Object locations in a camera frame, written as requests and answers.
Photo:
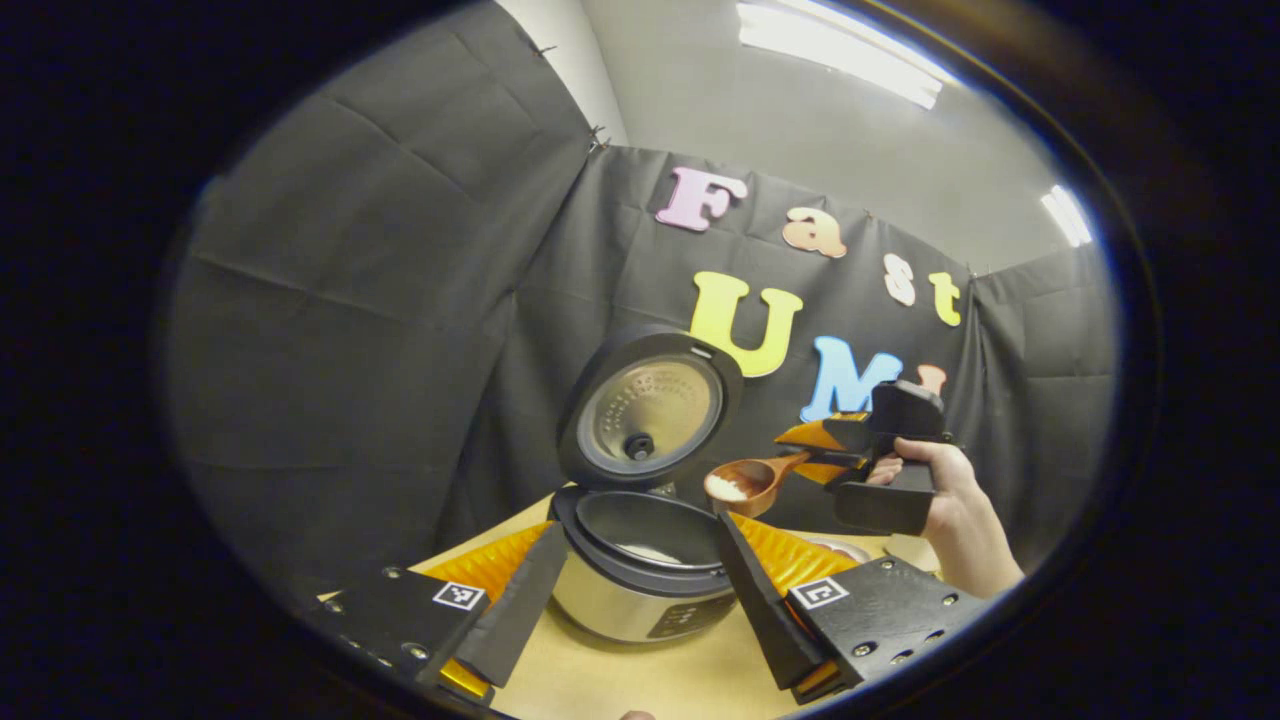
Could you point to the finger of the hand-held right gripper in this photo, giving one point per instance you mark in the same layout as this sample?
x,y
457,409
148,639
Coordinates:
x,y
825,435
835,468

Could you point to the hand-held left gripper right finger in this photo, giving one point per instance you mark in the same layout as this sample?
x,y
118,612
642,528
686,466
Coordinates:
x,y
765,610

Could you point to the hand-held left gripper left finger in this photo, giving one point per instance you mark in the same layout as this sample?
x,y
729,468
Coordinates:
x,y
520,610

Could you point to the brown wooden spoon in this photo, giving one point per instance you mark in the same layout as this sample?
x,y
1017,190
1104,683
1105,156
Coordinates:
x,y
750,478

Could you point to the black and silver rice cooker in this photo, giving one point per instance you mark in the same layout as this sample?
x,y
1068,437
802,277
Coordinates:
x,y
640,600

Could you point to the white round plate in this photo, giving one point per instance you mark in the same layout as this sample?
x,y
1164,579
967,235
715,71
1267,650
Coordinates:
x,y
840,548

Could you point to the small ceiling light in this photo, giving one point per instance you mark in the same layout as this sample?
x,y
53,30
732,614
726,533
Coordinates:
x,y
1066,215

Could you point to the black backdrop cloth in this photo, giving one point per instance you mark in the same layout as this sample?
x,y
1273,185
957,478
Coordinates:
x,y
380,300

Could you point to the long ceiling light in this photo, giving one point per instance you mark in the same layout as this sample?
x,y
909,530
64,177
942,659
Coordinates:
x,y
850,50

